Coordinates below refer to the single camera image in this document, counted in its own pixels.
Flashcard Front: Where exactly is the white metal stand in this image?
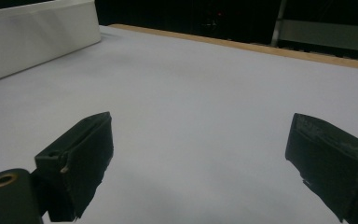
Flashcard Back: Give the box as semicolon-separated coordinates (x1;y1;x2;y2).
269;0;358;54

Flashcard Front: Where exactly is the long white plastic bin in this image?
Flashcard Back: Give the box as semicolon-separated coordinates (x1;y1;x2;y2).
0;0;103;84

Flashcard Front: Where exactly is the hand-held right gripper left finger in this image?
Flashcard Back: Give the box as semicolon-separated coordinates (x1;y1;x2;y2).
34;111;115;223

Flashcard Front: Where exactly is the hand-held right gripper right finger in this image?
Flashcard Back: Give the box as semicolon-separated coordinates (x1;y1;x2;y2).
284;112;358;224

